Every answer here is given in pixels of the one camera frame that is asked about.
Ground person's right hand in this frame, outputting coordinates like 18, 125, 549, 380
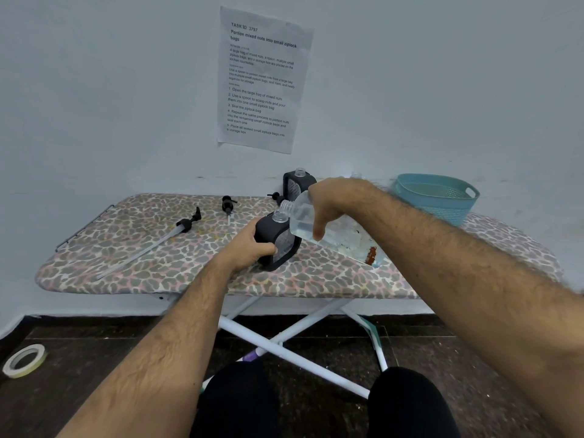
308, 176, 380, 242

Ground person's left hand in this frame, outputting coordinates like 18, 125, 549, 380
214, 216, 278, 277

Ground black square dispenser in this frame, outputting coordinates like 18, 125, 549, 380
254, 210, 303, 273
282, 167, 318, 201

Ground transparent bottle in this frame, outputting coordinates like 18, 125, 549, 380
278, 189, 389, 269

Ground black pump with long tube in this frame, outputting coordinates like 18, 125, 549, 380
96, 206, 203, 281

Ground person's left forearm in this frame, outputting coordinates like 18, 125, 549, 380
54, 259, 234, 438

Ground person's right forearm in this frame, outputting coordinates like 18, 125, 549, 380
360, 179, 584, 438

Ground person's left leg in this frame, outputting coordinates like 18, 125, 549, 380
189, 362, 282, 438

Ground person's leg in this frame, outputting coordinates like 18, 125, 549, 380
367, 367, 462, 438
189, 362, 282, 438

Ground person's right leg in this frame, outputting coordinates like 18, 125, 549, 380
367, 367, 462, 438

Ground teal plastic basket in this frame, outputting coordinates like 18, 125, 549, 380
390, 173, 481, 228

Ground leopard print ironing board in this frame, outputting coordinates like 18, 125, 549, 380
35, 192, 565, 301

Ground white ironing board legs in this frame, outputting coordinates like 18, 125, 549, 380
157, 294, 389, 400

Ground printed paper sheet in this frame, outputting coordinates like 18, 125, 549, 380
217, 5, 315, 155

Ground white tape roll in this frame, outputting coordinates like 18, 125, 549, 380
2, 344, 48, 379

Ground metal wire iron rest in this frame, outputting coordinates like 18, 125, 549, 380
55, 204, 115, 252

